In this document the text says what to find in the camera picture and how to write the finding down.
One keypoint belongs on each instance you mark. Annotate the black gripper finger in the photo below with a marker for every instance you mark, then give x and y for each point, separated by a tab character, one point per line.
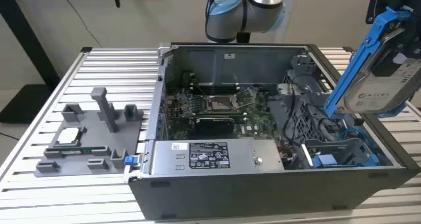
408	41

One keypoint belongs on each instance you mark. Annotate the blue case latch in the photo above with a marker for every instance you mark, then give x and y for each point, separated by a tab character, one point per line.
130	160

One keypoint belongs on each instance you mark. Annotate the hard disk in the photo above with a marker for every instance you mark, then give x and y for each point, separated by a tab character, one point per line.
365	95

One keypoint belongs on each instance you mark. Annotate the green Dell motherboard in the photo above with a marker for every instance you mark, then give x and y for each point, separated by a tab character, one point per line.
256	125

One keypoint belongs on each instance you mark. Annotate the black open PC case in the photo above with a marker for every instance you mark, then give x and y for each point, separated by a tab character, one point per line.
229	197

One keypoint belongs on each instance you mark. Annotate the grey perforated drive cage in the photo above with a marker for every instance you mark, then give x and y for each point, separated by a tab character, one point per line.
305	120

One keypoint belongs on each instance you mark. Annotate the grey parts rack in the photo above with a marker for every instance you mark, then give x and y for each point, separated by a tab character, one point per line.
94	145

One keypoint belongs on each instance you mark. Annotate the loose green RAM stick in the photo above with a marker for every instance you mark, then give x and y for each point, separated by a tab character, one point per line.
88	150

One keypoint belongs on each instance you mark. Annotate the empty blue disk carrier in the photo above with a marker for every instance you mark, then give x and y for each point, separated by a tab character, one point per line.
324	160

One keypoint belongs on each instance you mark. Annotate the black stand with base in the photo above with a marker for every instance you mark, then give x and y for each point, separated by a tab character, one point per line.
19	103

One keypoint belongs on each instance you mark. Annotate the silver CPU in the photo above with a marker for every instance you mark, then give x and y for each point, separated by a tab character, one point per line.
68	135

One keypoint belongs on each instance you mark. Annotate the grey power supply unit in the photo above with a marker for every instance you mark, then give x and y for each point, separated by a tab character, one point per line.
164	160

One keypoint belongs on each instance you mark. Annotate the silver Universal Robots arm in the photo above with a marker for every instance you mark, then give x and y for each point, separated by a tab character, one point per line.
229	24

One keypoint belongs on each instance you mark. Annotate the grey metal disk bay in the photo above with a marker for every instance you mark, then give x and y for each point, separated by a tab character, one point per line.
329	143

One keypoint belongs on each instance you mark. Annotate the CPU socket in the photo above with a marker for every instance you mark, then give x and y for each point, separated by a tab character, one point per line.
218	104

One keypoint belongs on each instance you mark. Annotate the black RAM slot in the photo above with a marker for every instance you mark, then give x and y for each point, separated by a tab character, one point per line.
220	113

